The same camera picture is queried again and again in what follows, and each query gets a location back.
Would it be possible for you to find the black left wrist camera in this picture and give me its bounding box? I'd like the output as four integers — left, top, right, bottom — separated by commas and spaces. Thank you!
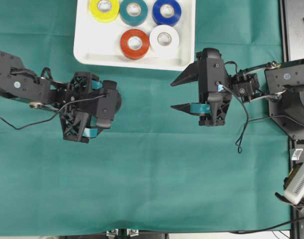
90, 80, 118, 129

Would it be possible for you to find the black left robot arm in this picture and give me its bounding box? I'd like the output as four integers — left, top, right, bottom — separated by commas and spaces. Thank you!
0, 50, 104, 143

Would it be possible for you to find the black tape roll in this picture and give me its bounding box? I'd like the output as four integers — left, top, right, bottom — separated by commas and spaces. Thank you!
115, 92, 122, 113

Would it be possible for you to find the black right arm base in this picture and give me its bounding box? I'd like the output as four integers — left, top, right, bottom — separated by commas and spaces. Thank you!
263, 0, 304, 140

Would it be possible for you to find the teal tape roll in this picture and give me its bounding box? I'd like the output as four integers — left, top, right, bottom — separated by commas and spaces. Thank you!
119, 0, 148, 26

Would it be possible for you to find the red tape roll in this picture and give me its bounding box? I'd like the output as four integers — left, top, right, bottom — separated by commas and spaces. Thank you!
120, 29, 150, 60

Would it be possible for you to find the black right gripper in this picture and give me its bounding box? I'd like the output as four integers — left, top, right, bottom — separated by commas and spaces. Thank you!
170, 61, 231, 126

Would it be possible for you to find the green table cloth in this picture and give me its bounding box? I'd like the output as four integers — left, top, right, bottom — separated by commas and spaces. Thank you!
0, 0, 290, 236

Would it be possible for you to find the white plastic tray case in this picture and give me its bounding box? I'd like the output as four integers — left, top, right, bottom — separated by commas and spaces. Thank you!
73, 0, 196, 71

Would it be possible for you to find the black left camera cable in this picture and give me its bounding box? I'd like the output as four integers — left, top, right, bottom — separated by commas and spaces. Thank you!
0, 93, 108, 130

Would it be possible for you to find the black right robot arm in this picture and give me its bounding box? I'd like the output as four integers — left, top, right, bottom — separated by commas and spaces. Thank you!
171, 57, 304, 127

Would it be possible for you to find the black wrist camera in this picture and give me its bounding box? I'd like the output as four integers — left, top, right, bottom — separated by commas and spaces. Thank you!
197, 48, 228, 104
90, 80, 118, 129

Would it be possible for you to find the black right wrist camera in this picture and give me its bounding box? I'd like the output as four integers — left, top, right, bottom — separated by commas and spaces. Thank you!
197, 48, 228, 104

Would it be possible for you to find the white tape roll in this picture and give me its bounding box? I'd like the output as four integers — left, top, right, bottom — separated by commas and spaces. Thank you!
149, 24, 180, 54

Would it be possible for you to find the blue tape roll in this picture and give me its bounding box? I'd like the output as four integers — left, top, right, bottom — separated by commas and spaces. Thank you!
152, 0, 182, 26

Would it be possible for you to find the silver vented box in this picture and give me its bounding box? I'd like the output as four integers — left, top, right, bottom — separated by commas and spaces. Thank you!
284, 162, 304, 205

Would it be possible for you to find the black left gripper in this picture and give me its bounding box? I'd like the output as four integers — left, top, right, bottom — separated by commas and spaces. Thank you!
50, 72, 102, 143

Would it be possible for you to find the yellow tape roll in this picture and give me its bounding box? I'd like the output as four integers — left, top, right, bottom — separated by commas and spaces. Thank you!
90, 0, 120, 23

